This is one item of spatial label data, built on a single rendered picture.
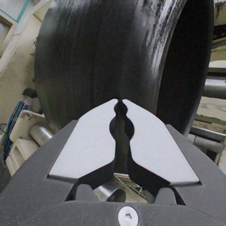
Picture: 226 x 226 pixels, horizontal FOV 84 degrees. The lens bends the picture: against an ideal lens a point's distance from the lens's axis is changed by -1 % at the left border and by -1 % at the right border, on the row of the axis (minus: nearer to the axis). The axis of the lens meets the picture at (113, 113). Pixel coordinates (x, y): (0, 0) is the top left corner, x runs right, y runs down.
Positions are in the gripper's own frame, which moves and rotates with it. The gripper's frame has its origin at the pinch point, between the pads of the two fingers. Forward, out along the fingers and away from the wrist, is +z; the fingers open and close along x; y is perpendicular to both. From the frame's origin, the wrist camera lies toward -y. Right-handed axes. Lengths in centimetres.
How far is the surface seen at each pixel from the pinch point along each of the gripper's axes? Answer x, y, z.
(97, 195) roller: -2.2, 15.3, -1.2
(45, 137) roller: -17.8, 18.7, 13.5
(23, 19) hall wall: -518, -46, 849
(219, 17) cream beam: 46, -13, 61
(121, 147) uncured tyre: 0.8, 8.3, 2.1
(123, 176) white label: 1.7, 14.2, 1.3
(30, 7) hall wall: -492, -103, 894
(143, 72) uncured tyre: 2.8, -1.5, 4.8
